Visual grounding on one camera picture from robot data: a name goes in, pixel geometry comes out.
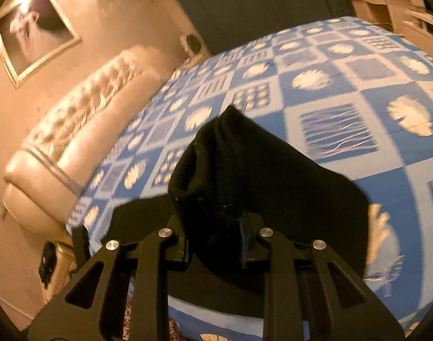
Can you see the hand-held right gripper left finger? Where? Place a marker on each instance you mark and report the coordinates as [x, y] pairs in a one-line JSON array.
[[182, 253]]

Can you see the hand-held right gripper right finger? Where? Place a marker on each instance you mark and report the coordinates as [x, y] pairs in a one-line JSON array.
[[243, 243]]

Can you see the black pants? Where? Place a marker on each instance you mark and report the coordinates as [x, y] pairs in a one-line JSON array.
[[255, 170]]

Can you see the cream nightstand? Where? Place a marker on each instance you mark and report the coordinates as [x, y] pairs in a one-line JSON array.
[[65, 277]]

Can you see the blue patterned bed sheet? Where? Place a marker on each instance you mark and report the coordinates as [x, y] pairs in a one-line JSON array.
[[344, 170]]

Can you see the black device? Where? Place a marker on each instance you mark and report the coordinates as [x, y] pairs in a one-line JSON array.
[[48, 263]]

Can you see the cream tufted headboard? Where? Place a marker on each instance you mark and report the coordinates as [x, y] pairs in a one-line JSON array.
[[95, 113]]

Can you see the small round speaker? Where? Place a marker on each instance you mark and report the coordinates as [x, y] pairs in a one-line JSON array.
[[193, 43]]

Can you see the dark curtain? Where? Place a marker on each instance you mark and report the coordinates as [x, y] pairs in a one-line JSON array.
[[255, 0]]

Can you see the cream shelf unit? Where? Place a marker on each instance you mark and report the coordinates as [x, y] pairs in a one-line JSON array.
[[390, 0]]

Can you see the framed wall picture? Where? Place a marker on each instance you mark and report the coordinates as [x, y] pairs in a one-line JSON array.
[[31, 32]]

